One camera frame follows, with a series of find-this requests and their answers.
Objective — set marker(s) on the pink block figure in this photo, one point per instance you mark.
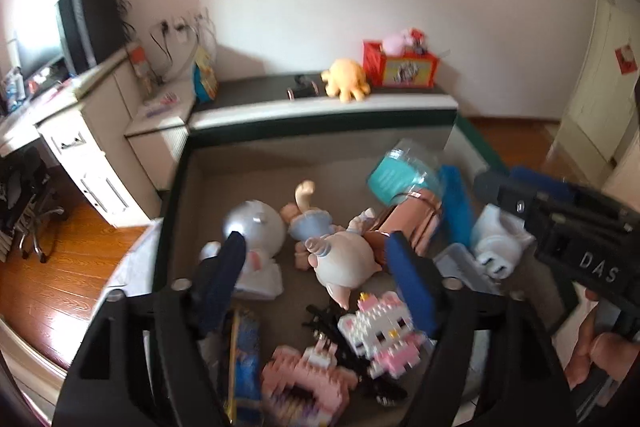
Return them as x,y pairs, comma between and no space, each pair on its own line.
305,387

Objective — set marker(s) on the small blue-dress doll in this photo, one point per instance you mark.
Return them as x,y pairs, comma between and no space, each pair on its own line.
306,219

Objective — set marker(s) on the cream door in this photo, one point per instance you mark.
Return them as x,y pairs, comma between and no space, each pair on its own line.
600,87

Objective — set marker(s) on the yellow highlighter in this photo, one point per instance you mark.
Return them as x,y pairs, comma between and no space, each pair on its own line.
232,357

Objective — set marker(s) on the black office chair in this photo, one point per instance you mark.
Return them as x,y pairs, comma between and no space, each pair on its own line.
22,207

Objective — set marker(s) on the white desk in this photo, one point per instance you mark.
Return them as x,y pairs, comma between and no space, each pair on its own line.
75,137

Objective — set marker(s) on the low black-white cabinet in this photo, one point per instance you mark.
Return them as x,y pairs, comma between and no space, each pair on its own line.
320,109

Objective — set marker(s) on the white block cat figure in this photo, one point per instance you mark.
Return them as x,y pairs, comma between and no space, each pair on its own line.
382,334

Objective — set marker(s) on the teal cylinder container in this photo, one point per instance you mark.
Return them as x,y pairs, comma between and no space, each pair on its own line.
405,177

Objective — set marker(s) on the orange octopus plush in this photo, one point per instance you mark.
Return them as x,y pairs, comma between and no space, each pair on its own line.
345,79

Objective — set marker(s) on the blue snack bag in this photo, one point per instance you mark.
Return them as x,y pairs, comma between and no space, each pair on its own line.
205,79

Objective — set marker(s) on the white pig figurine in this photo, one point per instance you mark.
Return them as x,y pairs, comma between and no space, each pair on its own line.
252,229

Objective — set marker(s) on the black computer tower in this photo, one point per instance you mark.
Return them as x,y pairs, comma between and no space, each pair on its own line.
90,27

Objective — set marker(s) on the striped white quilt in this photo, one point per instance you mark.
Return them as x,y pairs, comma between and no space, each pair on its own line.
135,257

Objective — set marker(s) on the pink shell-shaped case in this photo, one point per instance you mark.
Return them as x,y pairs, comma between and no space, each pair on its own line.
407,222

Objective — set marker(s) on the orange bottle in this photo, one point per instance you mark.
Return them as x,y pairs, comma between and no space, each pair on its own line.
140,67

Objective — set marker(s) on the blue book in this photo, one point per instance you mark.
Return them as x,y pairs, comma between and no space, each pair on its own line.
248,352

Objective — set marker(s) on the pink plush toy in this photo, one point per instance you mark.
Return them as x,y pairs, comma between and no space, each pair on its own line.
396,40

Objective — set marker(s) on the small white side table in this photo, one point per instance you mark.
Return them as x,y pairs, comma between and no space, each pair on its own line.
157,117

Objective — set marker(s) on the wall socket with plugs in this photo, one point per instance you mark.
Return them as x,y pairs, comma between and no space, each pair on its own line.
177,29

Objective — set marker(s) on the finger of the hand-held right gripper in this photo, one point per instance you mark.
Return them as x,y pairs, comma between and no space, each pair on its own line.
457,207
540,181

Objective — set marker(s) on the person's right hand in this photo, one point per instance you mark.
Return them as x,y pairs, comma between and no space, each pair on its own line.
595,349

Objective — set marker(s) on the small black device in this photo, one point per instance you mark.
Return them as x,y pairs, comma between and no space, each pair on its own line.
304,89

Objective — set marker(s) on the pink unicorn pig toy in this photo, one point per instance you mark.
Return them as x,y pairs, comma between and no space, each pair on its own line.
342,264

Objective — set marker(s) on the black hair clip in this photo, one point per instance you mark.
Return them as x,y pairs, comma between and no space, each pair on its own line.
350,357

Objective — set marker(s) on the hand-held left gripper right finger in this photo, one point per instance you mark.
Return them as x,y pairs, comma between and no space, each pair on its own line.
411,287

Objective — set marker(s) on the red toy storage box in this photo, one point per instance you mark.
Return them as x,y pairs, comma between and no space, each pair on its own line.
402,68

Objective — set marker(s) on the red door sticker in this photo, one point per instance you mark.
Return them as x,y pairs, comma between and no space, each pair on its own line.
627,58

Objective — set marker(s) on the white sheet packet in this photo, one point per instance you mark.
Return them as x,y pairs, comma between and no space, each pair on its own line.
462,267

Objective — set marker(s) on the white plush toy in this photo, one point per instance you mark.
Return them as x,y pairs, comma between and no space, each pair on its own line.
500,237

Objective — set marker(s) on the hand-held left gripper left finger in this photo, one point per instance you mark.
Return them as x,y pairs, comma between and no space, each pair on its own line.
222,279

